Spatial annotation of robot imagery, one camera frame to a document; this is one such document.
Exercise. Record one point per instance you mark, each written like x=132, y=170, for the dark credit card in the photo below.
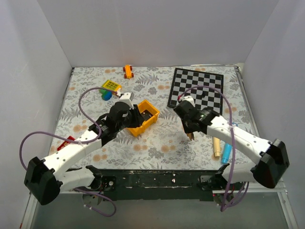
x=146, y=115

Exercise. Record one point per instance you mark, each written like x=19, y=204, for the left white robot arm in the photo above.
x=46, y=178

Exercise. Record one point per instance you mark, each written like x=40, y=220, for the orange toy car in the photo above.
x=128, y=74

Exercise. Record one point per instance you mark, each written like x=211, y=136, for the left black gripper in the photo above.
x=137, y=118

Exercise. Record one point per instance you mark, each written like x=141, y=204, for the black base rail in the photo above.
x=120, y=184

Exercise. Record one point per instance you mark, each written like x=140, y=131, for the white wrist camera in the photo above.
x=187, y=98
x=127, y=98

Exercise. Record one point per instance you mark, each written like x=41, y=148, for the tan leather card holder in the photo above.
x=190, y=136

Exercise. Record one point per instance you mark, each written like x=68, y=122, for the blue toy microphone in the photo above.
x=227, y=149

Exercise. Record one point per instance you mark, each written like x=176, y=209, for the floral table mat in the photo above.
x=164, y=145

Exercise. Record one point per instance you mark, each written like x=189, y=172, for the beige toy microphone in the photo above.
x=216, y=147

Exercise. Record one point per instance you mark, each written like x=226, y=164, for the red toy block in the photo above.
x=66, y=142

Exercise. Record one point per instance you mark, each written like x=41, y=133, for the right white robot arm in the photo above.
x=269, y=160

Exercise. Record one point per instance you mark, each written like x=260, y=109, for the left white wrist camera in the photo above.
x=127, y=98

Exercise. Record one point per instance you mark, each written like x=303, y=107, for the yellow plastic bin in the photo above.
x=145, y=105

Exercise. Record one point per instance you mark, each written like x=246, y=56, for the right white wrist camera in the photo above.
x=187, y=98

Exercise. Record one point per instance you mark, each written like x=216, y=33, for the yellow green toy block house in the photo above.
x=109, y=88

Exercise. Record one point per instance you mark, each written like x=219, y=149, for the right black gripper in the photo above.
x=186, y=130

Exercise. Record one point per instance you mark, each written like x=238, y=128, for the black white chessboard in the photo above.
x=184, y=79

